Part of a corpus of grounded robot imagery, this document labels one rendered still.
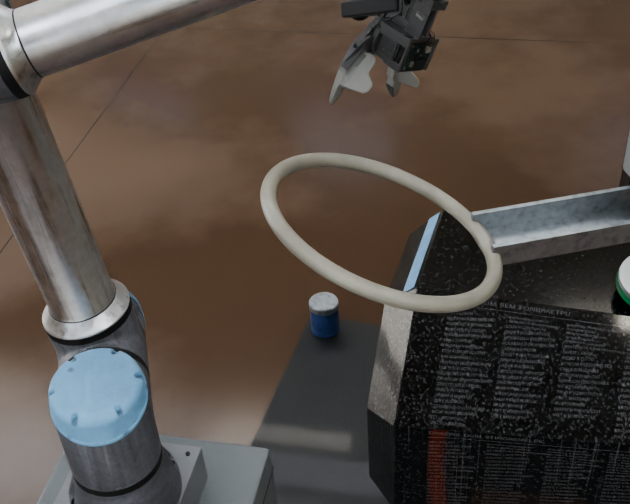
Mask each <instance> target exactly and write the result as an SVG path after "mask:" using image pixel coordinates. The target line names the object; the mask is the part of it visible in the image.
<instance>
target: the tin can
mask: <svg viewBox="0 0 630 504"><path fill-rule="evenodd" d="M309 308H310V318H311V329H312V333H313V334H314V335H315V336H317V337H320V338H330V337H333V336H334V335H336V334H337V333H338V331H339V311H338V298H337V297H336V296H335V295H334V294H332V293H329V292H320V293H317V294H315V295H313V296H312V297H311V298H310V300H309Z"/></svg>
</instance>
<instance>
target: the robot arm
mask: <svg viewBox="0 0 630 504"><path fill-rule="evenodd" d="M255 1H258V0H39V1H36V2H33V3H30V4H28V5H25V6H22V7H19V8H16V9H12V8H11V5H10V3H9V0H0V206H1V208H2V210H3V212H4V214H5V216H6V218H7V220H8V223H9V225H10V227H11V229H12V231H13V233H14V235H15V238H16V240H17V242H18V244H19V246H20V248H21V250H22V252H23V255H24V257H25V259H26V261H27V263H28V265H29V267H30V270H31V272H32V274H33V276H34V278H35V280H36V282H37V284H38V287H39V289H40V291H41V293H42V295H43V297H44V299H45V302H46V304H47V305H46V307H45V309H44V311H43V315H42V323H43V326H44V328H45V330H46V333H47V335H48V337H49V339H50V341H51V343H52V345H53V347H54V349H55V351H56V354H57V358H58V370H57V371H56V373H55V374H54V376H53V378H52V380H51V382H50V386H49V391H48V399H49V409H50V414H51V418H52V420H53V422H54V424H55V426H56V429H57V432H58V435H59V438H60V440H61V443H62V446H63V449H64V452H65V455H66V458H67V460H68V463H69V466H70V469H71V472H72V478H71V482H70V487H69V503H70V504H177V502H178V500H179V498H180V494H181V490H182V479H181V474H180V470H179V467H178V464H177V462H176V460H175V459H174V457H173V456H172V455H171V453H170V452H169V451H168V450H167V449H166V448H165V447H163V446H162V445H161V442H160V438H159V434H158V430H157V426H156V422H155V417H154V412H153V405H152V395H151V385H150V375H149V364H148V354H147V344H146V333H145V318H144V314H143V311H142V309H141V306H140V304H139V302H138V300H137V299H136V298H135V296H134V295H133V294H132V293H131V292H129V291H128V290H127V288H126V287H125V285H124V284H122V283H121V282H119V281H117V280H115V279H111V278H110V276H109V273H108V271H107V268H106V266H105V263H104V261H103V258H102V256H101V253H100V251H99V248H98V246H97V243H96V241H95V238H94V236H93V233H92V231H91V228H90V226H89V223H88V221H87V218H86V216H85V213H84V211H83V208H82V206H81V203H80V201H79V198H78V196H77V193H76V191H75V188H74V186H73V183H72V181H71V178H70V176H69V173H68V171H67V168H66V166H65V163H64V161H63V158H62V156H61V153H60V151H59V148H58V146H57V143H56V141H55V138H54V136H53V133H52V131H51V128H50V126H49V123H48V121H47V118H46V116H45V113H44V111H43V108H42V106H41V103H40V101H39V98H38V96H37V93H36V91H37V88H38V86H39V84H40V81H41V79H42V78H43V77H46V76H48V75H51V74H54V73H57V72H60V71H62V70H65V69H68V68H71V67H74V66H76V65H79V64H82V63H85V62H88V61H90V60H93V59H96V58H99V57H102V56H104V55H107V54H110V53H113V52H116V51H118V50H121V49H124V48H127V47H130V46H132V45H135V44H138V43H141V42H144V41H146V40H149V39H152V38H155V37H157V36H160V35H163V34H166V33H169V32H171V31H174V30H177V29H180V28H183V27H185V26H188V25H191V24H194V23H197V22H199V21H202V20H205V19H208V18H211V17H213V16H216V15H219V14H222V13H225V12H227V11H230V10H233V9H236V8H239V7H241V6H244V5H247V4H250V3H253V2H255ZM448 3H449V1H447V0H347V1H342V2H341V15H342V17H344V18H352V19H354V20H357V21H362V20H365V19H367V18H368V17H370V16H375V18H374V19H373V20H372V21H371V22H370V23H369V25H368V26H367V27H366V29H365V30H364V31H363V32H362V33H361V34H360V35H359V36H358V37H357V38H356V39H355V40H354V41H353V43H352V44H351V46H350V47H349V49H348V51H347V53H346V55H345V57H344V58H343V60H342V62H341V64H340V65H341V66H340V68H339V70H338V72H337V75H336V78H335V81H334V84H333V87H332V90H331V94H330V98H329V102H330V103H331V104H332V105H333V103H334V102H335V101H336V100H337V99H338V98H339V96H340V95H341V94H342V91H343V89H344V88H346V89H349V90H352V91H355V92H359V93H367V92H368V91H369V90H370V89H371V88H372V85H373V83H372V81H371V78H370V76H369V72H370V70H371V69H372V67H373V66H374V65H375V63H376V58H375V56H374V54H375V55H376V56H378V57H379V58H381V59H382V60H383V62H384V63H385V64H387V67H388V68H387V72H386V75H387V83H386V86H387V88H388V91H389V93H390V95H391V96H392V97H395V95H396V93H397V91H398V89H399V86H400V83H404V84H406V85H409V86H412V87H415V88H417V87H419V80H418V78H417V77H416V76H415V74H414V73H413V72H412V71H420V70H423V69H424V70H427V67H428V65H429V63H430V60H431V58H432V56H433V53H434V51H435V49H436V47H437V44H438V42H439V40H440V39H439V38H437V37H436V36H435V34H434V32H432V31H431V30H430V29H431V27H432V25H433V22H434V20H435V17H436V15H437V13H438V10H446V7H447V5H448ZM430 32H432V33H433V34H431V33H430ZM368 52H369V53H368ZM430 52H431V53H430ZM370 53H371V54H370ZM161 460H162V461H161ZM134 490H135V491H134Z"/></svg>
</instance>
